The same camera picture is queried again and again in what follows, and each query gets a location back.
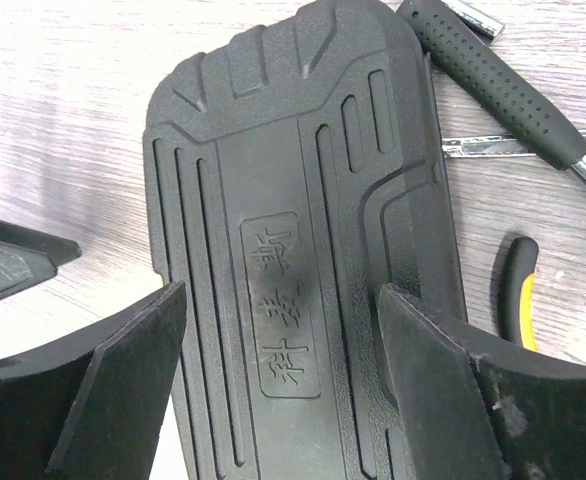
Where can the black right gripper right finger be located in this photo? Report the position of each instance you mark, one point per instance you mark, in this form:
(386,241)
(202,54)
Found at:
(475,406)

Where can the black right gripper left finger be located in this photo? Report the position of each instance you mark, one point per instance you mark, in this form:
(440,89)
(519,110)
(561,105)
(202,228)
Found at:
(90,405)

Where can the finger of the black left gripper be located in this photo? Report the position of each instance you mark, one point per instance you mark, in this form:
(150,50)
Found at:
(29,257)

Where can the black plastic tool case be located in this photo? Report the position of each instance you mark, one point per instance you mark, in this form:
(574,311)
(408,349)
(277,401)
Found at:
(290,174)

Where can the orange black pliers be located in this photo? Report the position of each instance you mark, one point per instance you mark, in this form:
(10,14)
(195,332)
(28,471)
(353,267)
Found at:
(538,310)

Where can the black handled claw hammer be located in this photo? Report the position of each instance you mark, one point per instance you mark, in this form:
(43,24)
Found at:
(520,108)

